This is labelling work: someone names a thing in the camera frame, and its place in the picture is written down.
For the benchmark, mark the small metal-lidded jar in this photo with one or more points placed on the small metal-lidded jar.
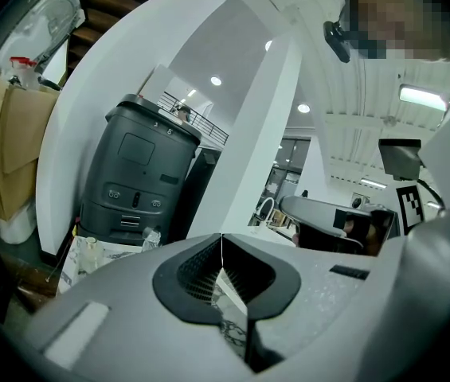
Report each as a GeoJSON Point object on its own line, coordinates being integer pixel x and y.
{"type": "Point", "coordinates": [92, 255]}

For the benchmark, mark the round ceiling light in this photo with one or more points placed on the round ceiling light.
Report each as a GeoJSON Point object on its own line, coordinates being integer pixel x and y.
{"type": "Point", "coordinates": [216, 80]}
{"type": "Point", "coordinates": [303, 107]}

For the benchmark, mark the black head-mounted camera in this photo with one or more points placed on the black head-mounted camera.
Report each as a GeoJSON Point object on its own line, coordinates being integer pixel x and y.
{"type": "Point", "coordinates": [338, 40]}

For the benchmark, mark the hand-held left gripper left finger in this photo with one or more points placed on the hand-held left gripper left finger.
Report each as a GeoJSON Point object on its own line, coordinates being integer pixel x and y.
{"type": "Point", "coordinates": [129, 324]}

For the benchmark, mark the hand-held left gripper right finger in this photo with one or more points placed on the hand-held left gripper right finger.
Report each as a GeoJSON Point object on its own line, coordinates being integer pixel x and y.
{"type": "Point", "coordinates": [320, 313]}

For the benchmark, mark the chrome faucet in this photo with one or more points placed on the chrome faucet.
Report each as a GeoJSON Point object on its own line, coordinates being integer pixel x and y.
{"type": "Point", "coordinates": [152, 239]}

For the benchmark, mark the brown wooden staircase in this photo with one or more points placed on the brown wooden staircase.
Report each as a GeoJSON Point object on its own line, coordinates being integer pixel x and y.
{"type": "Point", "coordinates": [105, 2]}

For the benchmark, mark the person's own body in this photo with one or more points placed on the person's own body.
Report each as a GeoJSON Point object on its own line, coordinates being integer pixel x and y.
{"type": "Point", "coordinates": [404, 10]}

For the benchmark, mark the brown cardboard box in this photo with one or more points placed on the brown cardboard box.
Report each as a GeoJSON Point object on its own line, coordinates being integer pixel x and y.
{"type": "Point", "coordinates": [13, 141]}

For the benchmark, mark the white gooseneck faucet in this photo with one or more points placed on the white gooseneck faucet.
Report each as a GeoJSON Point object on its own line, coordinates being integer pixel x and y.
{"type": "Point", "coordinates": [266, 207]}

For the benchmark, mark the person's right forearm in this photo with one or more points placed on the person's right forearm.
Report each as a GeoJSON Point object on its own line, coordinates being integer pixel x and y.
{"type": "Point", "coordinates": [443, 141]}

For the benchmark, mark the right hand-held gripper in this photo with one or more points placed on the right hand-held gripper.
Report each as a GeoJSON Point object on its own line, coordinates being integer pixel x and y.
{"type": "Point", "coordinates": [408, 209]}

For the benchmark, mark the grey appliance with glass door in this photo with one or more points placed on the grey appliance with glass door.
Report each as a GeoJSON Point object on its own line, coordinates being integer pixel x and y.
{"type": "Point", "coordinates": [29, 18]}

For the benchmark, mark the rectangular ceiling light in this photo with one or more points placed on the rectangular ceiling light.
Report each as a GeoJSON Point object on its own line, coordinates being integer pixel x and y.
{"type": "Point", "coordinates": [421, 96]}

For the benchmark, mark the clear plastic container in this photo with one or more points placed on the clear plastic container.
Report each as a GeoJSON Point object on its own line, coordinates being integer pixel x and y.
{"type": "Point", "coordinates": [23, 74]}

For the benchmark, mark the person's right hand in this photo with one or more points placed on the person's right hand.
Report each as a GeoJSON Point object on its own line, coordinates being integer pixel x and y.
{"type": "Point", "coordinates": [379, 237]}

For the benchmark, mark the black metal railing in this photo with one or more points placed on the black metal railing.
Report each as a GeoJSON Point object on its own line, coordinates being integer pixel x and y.
{"type": "Point", "coordinates": [204, 127]}

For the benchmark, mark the white bucket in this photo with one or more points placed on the white bucket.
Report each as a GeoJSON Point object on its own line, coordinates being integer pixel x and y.
{"type": "Point", "coordinates": [17, 225]}

